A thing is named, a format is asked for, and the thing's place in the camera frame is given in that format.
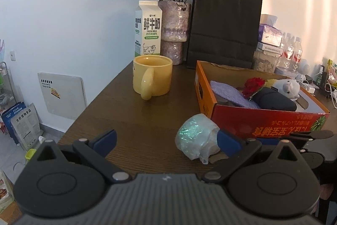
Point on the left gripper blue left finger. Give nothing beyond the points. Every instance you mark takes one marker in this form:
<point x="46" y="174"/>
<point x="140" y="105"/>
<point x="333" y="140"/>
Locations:
<point x="104" y="143"/>

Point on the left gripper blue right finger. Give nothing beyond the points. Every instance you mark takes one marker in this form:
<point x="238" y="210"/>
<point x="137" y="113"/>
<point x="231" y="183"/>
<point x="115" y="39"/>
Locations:
<point x="228" y="143"/>

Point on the iridescent plastic bundle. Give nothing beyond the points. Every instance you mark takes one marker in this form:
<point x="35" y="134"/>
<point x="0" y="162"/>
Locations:
<point x="197" y="138"/>

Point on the navy blue fabric pouch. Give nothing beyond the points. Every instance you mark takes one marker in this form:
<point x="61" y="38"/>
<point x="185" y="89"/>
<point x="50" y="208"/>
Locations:
<point x="270" y="99"/>

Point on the red fabric rose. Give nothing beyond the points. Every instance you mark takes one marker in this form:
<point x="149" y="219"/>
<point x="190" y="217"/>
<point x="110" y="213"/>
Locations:
<point x="252" y="86"/>

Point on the purple knitted cloth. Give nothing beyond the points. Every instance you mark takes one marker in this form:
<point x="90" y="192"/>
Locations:
<point x="228" y="95"/>

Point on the orange red cardboard box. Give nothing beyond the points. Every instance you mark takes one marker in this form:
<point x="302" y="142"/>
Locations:
<point x="251" y="122"/>

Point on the white alpaca plush toy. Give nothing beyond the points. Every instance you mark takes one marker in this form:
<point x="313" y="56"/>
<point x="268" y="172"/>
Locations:
<point x="288" y="87"/>

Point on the blue white paper bags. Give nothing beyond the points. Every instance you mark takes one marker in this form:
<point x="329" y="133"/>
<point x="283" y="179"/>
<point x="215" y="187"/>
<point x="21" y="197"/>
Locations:
<point x="22" y="124"/>

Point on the white astronaut figurine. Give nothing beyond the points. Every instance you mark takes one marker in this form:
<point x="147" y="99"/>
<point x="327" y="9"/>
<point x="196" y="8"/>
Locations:
<point x="302" y="70"/>

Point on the yellow ceramic mug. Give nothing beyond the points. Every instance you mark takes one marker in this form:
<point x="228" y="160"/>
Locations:
<point x="151" y="75"/>

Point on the clear container with grains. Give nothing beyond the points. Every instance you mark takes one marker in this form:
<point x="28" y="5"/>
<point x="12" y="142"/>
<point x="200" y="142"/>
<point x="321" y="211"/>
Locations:
<point x="265" y="61"/>

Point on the water bottle pack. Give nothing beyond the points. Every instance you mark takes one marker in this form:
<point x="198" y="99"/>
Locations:
<point x="292" y="53"/>

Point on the white flat box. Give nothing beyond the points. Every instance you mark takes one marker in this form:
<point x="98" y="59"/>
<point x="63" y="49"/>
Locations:
<point x="269" y="48"/>

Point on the purple tissue pack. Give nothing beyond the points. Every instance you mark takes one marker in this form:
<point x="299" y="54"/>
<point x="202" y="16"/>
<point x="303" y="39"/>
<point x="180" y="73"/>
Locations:
<point x="268" y="33"/>

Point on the black paper shopping bag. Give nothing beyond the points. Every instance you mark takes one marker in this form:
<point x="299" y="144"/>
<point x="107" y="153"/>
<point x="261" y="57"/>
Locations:
<point x="224" y="32"/>

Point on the white green milk carton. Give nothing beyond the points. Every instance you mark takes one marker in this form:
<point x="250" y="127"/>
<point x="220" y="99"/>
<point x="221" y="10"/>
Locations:
<point x="148" y="28"/>

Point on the pink textured vase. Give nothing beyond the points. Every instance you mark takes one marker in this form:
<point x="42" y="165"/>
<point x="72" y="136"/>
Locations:
<point x="175" y="29"/>

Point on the white wall panel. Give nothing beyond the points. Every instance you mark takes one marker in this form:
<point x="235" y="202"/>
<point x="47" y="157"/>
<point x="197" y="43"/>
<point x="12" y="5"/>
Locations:
<point x="63" y="94"/>

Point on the white charger with cable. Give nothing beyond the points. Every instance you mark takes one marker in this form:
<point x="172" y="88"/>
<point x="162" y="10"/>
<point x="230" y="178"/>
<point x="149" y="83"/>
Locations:
<point x="310" y="88"/>

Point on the wire storage rack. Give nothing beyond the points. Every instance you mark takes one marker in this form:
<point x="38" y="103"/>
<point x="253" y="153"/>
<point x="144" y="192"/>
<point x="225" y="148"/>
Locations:
<point x="8" y="98"/>

